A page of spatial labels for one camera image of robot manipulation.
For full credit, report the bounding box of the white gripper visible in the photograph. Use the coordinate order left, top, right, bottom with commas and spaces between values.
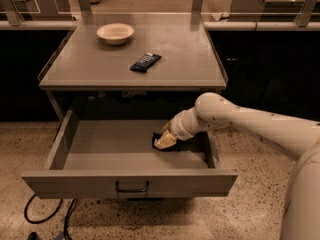
153, 108, 199, 150

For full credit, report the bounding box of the black rxbar chocolate bar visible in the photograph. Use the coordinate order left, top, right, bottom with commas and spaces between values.
152, 133, 184, 152

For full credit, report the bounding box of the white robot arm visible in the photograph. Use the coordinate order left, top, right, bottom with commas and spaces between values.
153, 92, 320, 240

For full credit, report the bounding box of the grey open top drawer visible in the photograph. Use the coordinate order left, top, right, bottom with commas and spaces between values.
22, 111, 237, 199

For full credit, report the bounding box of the blue snack bar wrapper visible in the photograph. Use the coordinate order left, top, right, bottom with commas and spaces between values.
130, 53, 161, 73

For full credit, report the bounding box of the grey cabinet table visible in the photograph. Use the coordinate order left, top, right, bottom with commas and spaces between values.
37, 13, 229, 122

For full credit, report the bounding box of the white ceramic bowl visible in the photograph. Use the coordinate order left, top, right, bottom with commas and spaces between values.
97, 23, 134, 45

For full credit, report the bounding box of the background grey counter right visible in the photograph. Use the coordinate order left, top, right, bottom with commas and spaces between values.
229, 0, 305, 22

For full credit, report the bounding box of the background grey counter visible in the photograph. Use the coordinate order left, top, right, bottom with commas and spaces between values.
0, 0, 72, 21
229, 0, 305, 22

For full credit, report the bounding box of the background grey counter left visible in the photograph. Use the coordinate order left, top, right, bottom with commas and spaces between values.
0, 0, 72, 21

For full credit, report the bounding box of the black drawer handle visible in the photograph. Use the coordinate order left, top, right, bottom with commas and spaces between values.
115, 181, 150, 193

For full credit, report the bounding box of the black floor cable loop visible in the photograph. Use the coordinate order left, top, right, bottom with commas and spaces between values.
23, 193, 64, 225

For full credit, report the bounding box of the white horizontal rail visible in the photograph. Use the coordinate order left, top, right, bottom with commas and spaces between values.
0, 20, 320, 32

